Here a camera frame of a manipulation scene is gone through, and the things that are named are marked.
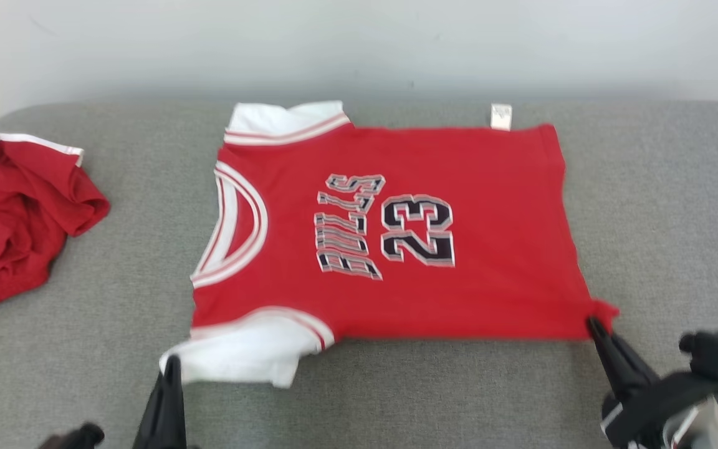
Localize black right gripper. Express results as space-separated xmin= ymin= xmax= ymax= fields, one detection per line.
xmin=586 ymin=317 xmax=718 ymax=447

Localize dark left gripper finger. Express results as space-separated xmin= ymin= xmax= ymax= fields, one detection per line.
xmin=172 ymin=355 xmax=189 ymax=449
xmin=133 ymin=357 xmax=176 ymax=449

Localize red basketball jersey white sleeves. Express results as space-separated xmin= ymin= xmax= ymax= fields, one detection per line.
xmin=160 ymin=101 xmax=621 ymax=389

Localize red shorts white stripe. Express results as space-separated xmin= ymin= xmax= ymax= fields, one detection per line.
xmin=0 ymin=133 xmax=111 ymax=315

